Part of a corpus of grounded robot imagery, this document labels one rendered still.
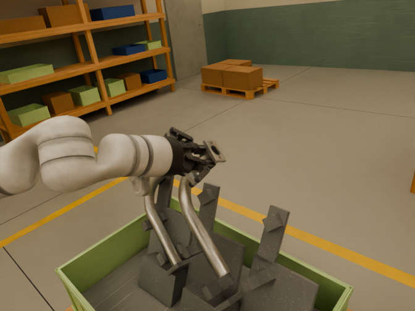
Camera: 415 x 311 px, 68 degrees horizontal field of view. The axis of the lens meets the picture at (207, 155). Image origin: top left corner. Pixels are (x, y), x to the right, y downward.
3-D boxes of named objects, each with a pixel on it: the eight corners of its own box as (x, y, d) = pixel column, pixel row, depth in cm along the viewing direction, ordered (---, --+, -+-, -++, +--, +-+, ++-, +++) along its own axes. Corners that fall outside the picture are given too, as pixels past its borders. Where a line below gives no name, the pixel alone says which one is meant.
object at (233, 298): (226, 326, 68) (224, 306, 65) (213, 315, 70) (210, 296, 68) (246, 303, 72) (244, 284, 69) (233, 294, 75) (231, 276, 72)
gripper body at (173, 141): (177, 163, 52) (210, 163, 60) (157, 124, 55) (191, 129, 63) (152, 186, 56) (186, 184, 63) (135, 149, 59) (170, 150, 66)
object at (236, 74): (201, 91, 584) (198, 67, 564) (230, 81, 632) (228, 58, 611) (250, 100, 503) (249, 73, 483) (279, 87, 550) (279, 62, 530)
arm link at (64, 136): (70, 103, 40) (-25, 132, 41) (81, 168, 38) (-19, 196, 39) (97, 119, 47) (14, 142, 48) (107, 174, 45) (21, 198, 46)
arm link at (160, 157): (127, 158, 61) (100, 158, 56) (160, 123, 56) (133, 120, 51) (144, 198, 58) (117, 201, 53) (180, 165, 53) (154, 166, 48)
